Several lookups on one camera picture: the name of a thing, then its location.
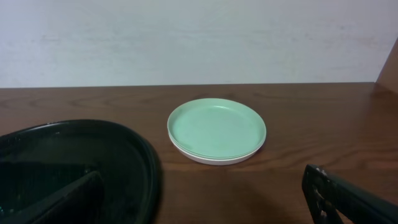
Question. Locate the pale pink plate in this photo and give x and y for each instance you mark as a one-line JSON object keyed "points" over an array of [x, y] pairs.
{"points": [[216, 162]]}

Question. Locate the mint green plate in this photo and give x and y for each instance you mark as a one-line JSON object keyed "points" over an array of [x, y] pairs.
{"points": [[214, 117], [232, 147]]}

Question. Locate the round black tray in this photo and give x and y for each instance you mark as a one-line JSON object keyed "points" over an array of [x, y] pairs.
{"points": [[38, 161]]}

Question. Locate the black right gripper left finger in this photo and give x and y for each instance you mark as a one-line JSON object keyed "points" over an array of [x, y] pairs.
{"points": [[78, 202]]}

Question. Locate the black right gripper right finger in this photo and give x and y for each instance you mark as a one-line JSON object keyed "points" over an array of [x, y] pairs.
{"points": [[328, 195]]}

